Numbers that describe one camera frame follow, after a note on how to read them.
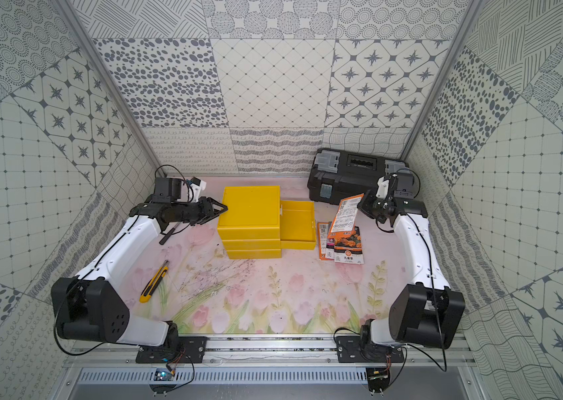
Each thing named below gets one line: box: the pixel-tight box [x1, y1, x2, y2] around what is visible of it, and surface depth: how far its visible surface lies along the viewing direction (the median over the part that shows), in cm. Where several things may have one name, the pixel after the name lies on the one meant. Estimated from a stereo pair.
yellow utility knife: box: [139, 260, 170, 304], surface depth 90 cm
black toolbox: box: [307, 147, 411, 205], surface depth 103 cm
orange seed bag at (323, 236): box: [317, 221, 334, 261], surface depth 99 cm
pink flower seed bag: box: [325, 238, 336, 261], surface depth 97 cm
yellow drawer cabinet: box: [217, 185, 282, 260], surface depth 83 cm
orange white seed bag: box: [328, 193, 365, 240], surface depth 85 cm
